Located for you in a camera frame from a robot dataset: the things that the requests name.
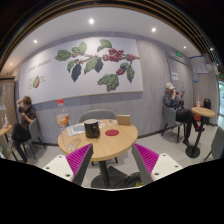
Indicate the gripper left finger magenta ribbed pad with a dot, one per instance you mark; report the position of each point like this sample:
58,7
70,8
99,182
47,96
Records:
73,166

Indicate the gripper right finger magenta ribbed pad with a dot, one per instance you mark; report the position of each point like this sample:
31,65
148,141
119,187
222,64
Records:
153,166

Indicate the clear plastic cup lying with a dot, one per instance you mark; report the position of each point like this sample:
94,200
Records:
73,145

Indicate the black backpack on floor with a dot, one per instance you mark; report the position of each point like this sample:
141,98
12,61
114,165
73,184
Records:
132,180

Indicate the papers on table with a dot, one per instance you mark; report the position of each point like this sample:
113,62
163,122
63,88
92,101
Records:
75,129

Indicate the small round wooden side table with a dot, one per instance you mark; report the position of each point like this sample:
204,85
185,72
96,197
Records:
194,151

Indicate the dark brown mug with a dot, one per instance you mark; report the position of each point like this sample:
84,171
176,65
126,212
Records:
92,128

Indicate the round wooden cafe table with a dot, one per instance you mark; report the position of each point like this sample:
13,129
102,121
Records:
105,148

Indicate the plastic bottle, red cap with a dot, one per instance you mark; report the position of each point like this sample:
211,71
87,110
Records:
62,117

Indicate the red round coaster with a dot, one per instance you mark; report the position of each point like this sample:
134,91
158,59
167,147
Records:
112,132

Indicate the grey chair at left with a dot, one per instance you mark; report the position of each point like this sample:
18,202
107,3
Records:
33,133

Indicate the brown cardboard box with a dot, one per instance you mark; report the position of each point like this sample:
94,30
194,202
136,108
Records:
123,119

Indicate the grey chair behind table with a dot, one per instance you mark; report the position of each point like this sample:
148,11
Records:
97,114

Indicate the seated person in black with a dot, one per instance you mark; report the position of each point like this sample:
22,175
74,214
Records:
27,112

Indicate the grey chair at right edge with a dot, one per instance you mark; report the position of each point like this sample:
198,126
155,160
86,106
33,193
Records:
217,146

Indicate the seated person with white cap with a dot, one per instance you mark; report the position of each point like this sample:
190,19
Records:
171,100

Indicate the drink cup with straw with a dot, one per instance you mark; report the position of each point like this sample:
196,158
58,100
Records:
198,103

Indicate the grey chair at right wall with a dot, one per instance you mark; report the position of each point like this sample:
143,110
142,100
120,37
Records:
170,119

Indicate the black bin by wall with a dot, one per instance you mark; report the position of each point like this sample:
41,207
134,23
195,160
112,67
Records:
207,105

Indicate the coffee plant wall mural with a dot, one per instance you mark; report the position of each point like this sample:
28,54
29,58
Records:
89,66

